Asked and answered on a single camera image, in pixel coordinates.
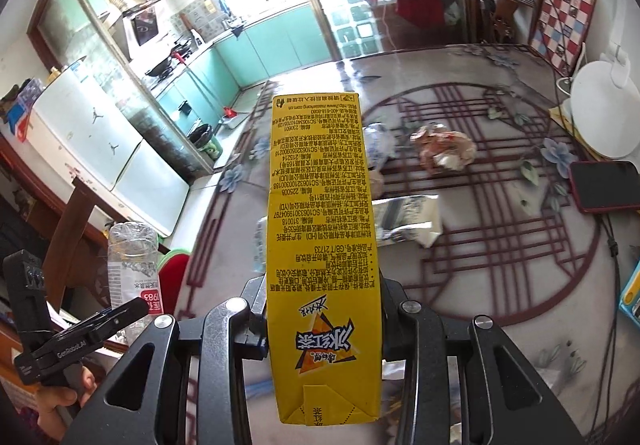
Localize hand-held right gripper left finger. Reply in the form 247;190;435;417
75;275;271;445

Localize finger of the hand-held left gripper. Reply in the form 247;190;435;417
97;299;151;333

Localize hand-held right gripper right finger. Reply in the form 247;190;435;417
380;272;586;445

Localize clear plastic bottle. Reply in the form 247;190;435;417
107;221;166;341

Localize red bucket with green rim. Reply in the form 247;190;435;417
157;247;193;321

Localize yellow drink carton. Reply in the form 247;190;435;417
265;92;383;426

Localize white blue snack bag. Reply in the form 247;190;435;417
375;195;443;248

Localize pink wrapper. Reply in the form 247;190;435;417
410;124;476;173

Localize silver foil wrapper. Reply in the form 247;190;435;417
362;122;396;171

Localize person's left hand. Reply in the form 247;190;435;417
37;365;98;443

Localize crinkled pale blue wrapper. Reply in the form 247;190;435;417
252;218;271;276

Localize carved dark wooden chair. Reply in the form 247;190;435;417
42;178;118;276

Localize floral printed tablecloth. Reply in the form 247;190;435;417
172;42;640;445

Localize white refrigerator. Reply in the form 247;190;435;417
25;70;191;238

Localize black kitchen bin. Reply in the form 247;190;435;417
190;124;223;158

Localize red broom with dustpan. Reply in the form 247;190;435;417
182;65;241;128

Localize blue red box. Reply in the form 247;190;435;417
2;80;46;141

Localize black wok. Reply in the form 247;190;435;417
145;52;183;78

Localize red smartphone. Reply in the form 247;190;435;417
568;159;640;213

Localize teal kitchen cabinets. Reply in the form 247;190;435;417
150;5;333;141

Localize range hood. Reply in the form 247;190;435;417
122;0;173;48

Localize checkered cushion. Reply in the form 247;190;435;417
527;0;597;78

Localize black cable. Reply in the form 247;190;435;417
595;212;623;445

